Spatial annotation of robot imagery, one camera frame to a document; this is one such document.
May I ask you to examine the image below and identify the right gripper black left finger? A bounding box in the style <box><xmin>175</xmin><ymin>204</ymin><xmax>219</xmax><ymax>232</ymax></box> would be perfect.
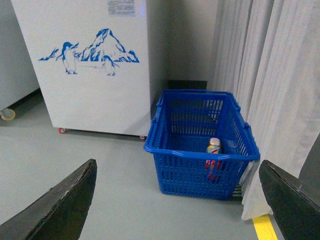
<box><xmin>0</xmin><ymin>159</ymin><xmax>98</xmax><ymax>240</ymax></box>

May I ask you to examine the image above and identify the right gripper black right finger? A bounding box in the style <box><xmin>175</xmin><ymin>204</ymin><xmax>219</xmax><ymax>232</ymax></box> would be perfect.
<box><xmin>258</xmin><ymin>160</ymin><xmax>320</xmax><ymax>240</ymax></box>

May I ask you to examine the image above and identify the iced tea bottle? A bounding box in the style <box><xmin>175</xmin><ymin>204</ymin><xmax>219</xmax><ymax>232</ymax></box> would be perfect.
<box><xmin>205</xmin><ymin>137</ymin><xmax>222</xmax><ymax>180</ymax></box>

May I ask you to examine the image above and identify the yellow floor tape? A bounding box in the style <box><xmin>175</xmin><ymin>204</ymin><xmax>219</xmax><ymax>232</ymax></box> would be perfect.
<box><xmin>252</xmin><ymin>214</ymin><xmax>278</xmax><ymax>240</ymax></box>

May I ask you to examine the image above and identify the red freezer caster wheel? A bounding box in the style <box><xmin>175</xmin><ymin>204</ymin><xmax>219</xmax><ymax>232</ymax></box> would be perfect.
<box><xmin>58</xmin><ymin>128</ymin><xmax>67</xmax><ymax>134</ymax></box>

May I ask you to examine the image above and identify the beige cabinet caster wheel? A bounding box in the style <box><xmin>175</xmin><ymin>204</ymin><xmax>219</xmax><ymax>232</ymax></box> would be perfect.
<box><xmin>0</xmin><ymin>108</ymin><xmax>16</xmax><ymax>121</ymax></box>

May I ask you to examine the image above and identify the blue plastic shopping basket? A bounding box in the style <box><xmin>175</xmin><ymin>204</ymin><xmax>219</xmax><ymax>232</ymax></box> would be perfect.
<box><xmin>144</xmin><ymin>89</ymin><xmax>260</xmax><ymax>200</ymax></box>

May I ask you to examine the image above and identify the white chest freezer blue rim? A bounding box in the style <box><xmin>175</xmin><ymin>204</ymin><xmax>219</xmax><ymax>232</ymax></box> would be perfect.
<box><xmin>12</xmin><ymin>0</ymin><xmax>151</xmax><ymax>136</ymax></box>

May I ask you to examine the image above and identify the white pleated curtain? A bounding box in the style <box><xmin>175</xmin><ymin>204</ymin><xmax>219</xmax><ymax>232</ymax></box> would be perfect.
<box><xmin>212</xmin><ymin>0</ymin><xmax>320</xmax><ymax>221</ymax></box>

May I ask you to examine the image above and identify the grey info sticker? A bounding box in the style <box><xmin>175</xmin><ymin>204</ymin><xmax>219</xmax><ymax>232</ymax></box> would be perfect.
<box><xmin>107</xmin><ymin>0</ymin><xmax>136</xmax><ymax>17</ymax></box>

